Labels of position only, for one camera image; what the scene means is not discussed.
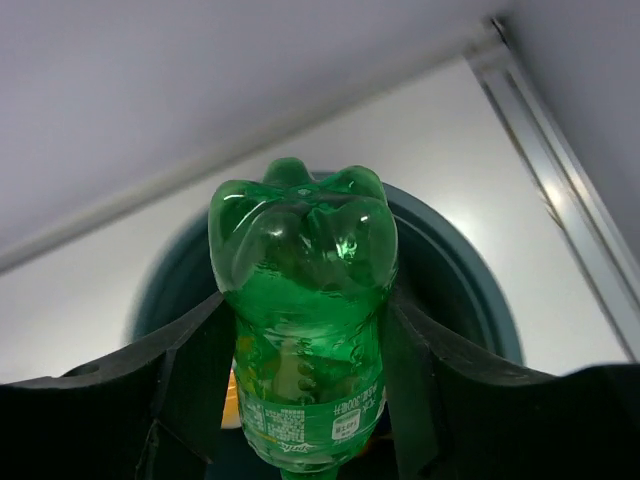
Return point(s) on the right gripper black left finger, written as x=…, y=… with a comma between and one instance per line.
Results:
x=151, y=410

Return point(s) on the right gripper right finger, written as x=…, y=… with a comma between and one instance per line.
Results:
x=458, y=411

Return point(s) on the tall orange juice bottle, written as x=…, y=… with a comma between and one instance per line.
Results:
x=231, y=417

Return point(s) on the green plastic bottle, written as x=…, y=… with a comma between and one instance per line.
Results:
x=307, y=266

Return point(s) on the dark teal plastic bin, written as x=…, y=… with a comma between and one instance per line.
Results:
x=443, y=277

